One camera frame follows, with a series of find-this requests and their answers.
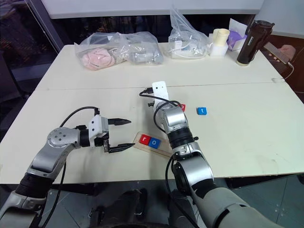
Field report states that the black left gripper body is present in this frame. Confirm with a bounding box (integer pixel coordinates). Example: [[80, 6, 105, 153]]
[[94, 115, 111, 154]]

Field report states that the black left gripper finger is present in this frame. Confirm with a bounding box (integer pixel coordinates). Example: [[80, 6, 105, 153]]
[[108, 118, 132, 126], [104, 142, 136, 154]]

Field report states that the blue letter o block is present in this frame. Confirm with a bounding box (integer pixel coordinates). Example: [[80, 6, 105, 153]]
[[148, 137, 162, 150]]

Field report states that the wooden letter tray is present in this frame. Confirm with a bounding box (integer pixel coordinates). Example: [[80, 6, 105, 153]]
[[133, 132, 173, 159]]

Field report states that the bystander bare hand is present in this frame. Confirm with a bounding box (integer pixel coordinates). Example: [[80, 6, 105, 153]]
[[279, 44, 297, 59]]

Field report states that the plastic bag with pink item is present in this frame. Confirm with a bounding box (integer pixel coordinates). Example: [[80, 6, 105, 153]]
[[74, 32, 130, 71]]

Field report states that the plastic bag with grey item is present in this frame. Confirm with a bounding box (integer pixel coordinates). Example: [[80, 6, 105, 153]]
[[118, 32, 164, 65]]

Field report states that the grey metal pillar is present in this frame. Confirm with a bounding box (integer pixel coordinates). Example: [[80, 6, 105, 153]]
[[27, 0, 65, 55]]

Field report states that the cream plastic cup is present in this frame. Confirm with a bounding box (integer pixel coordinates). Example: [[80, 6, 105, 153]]
[[212, 28, 230, 48]]

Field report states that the purple white tissue box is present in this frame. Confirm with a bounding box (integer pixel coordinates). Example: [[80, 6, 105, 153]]
[[227, 18, 249, 52]]

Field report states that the dark brown drink bottle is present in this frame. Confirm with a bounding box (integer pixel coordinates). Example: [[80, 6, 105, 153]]
[[236, 20, 276, 66]]

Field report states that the dark smartphone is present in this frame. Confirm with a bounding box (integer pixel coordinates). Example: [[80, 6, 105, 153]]
[[263, 42, 292, 64]]

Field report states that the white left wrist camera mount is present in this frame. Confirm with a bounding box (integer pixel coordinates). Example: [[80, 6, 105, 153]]
[[88, 115, 103, 149]]

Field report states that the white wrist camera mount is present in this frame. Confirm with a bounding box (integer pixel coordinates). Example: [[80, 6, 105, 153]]
[[152, 81, 170, 105], [88, 115, 103, 149]]

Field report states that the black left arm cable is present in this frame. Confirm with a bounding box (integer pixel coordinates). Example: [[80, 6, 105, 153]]
[[35, 106, 100, 228]]

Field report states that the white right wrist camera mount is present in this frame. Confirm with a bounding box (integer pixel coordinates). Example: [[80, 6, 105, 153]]
[[152, 81, 170, 105]]

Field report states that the plastic bag with white cables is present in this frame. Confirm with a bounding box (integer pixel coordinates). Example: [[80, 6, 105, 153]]
[[167, 8, 211, 59]]

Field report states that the white phone charging cable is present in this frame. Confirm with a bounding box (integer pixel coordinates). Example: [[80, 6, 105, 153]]
[[284, 62, 295, 80]]

